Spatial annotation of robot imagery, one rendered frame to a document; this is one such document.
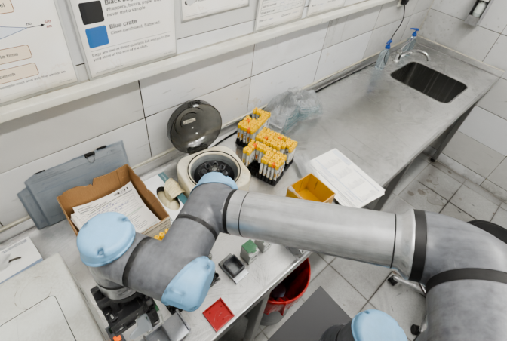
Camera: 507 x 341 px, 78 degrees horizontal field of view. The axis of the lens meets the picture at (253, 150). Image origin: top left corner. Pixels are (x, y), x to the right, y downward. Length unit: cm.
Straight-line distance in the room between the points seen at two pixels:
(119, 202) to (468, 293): 104
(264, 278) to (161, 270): 67
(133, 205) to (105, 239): 71
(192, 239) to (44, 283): 43
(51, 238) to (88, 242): 79
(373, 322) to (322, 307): 25
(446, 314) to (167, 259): 34
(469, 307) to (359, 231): 14
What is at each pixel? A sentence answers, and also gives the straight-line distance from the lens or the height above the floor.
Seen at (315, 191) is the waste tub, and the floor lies 91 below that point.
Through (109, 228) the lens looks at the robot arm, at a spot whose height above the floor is 148.
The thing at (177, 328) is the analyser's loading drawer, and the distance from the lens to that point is 101.
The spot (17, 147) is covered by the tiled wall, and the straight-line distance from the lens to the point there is 111.
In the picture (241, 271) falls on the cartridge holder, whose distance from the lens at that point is 108.
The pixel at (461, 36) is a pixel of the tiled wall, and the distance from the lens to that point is 294.
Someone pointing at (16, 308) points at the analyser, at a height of 117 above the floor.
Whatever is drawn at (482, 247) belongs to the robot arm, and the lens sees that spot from 46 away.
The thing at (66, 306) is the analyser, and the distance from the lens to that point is 80.
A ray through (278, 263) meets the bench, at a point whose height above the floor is 87.
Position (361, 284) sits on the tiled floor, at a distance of 223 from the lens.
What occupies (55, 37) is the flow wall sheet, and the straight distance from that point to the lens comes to 97.
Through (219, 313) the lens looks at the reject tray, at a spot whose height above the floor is 88.
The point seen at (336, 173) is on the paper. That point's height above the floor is 89.
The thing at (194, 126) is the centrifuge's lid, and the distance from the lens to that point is 130.
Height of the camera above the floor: 188
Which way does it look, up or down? 44 degrees down
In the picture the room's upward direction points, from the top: 8 degrees clockwise
